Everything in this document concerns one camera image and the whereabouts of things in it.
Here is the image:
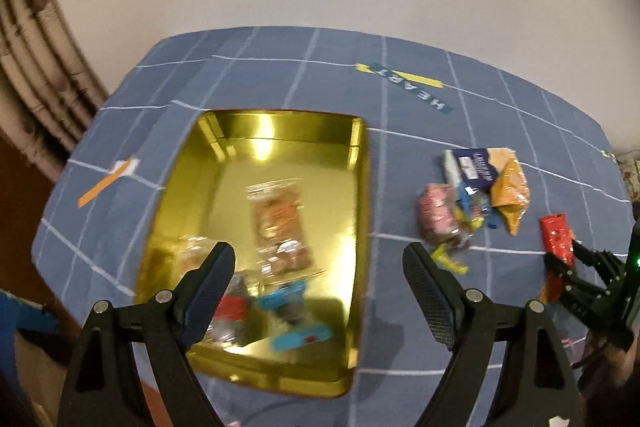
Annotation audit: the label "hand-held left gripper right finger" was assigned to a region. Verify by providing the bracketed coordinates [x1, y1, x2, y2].
[402, 242, 586, 427]

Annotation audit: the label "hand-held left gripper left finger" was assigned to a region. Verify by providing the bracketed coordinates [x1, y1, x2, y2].
[56, 241, 237, 427]

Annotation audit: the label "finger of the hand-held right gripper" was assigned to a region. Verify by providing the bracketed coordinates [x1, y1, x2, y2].
[544, 253, 619, 329]
[571, 238, 627, 279]

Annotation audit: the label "red snack packet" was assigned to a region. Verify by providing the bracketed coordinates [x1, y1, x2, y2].
[539, 213, 576, 268]

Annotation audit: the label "pink snack packet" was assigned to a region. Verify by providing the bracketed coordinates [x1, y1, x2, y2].
[419, 183, 468, 248]

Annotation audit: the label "clear packet of brown snacks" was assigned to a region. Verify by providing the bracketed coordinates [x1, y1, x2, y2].
[246, 179, 326, 280]

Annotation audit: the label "red tin box gold interior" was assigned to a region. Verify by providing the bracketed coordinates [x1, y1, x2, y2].
[135, 108, 373, 400]

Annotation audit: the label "orange clear snack packet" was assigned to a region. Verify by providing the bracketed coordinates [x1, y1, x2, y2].
[539, 267, 566, 305]

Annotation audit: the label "yellow-green snack packet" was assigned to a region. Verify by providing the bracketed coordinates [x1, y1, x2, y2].
[430, 242, 470, 275]

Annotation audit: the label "floral patterned box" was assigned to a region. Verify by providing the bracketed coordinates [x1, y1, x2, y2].
[617, 149, 640, 208]

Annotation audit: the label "light teal snack packet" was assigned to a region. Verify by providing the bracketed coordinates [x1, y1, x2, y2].
[442, 152, 466, 188]

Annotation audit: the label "dark blue snack packet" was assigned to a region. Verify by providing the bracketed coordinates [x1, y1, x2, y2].
[444, 148, 501, 188]

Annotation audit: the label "white tape patch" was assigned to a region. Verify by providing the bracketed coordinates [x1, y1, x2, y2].
[111, 158, 140, 178]

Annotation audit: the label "orange tape strip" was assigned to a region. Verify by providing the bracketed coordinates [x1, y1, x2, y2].
[77, 159, 140, 208]

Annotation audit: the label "long yellow tape strip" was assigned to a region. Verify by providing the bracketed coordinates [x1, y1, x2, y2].
[355, 63, 443, 88]

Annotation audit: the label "blue checked tablecloth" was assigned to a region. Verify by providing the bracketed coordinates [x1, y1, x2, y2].
[31, 26, 633, 427]

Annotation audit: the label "beige wall pipes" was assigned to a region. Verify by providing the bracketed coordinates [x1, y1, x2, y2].
[0, 0, 108, 182]

